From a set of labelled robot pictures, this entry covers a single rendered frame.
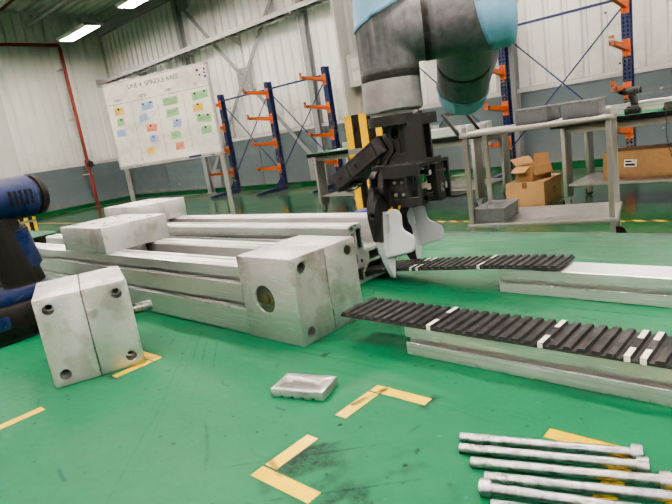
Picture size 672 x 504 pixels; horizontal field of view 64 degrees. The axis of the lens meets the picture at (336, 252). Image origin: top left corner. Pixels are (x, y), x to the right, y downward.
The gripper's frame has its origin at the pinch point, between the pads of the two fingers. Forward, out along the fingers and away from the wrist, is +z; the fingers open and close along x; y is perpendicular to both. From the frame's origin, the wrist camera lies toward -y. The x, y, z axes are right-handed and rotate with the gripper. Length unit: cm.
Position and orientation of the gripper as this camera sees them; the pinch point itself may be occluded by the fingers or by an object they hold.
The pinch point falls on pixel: (400, 262)
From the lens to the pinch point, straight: 76.3
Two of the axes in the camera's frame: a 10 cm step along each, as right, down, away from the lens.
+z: 1.5, 9.7, 2.1
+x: 6.7, -2.5, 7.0
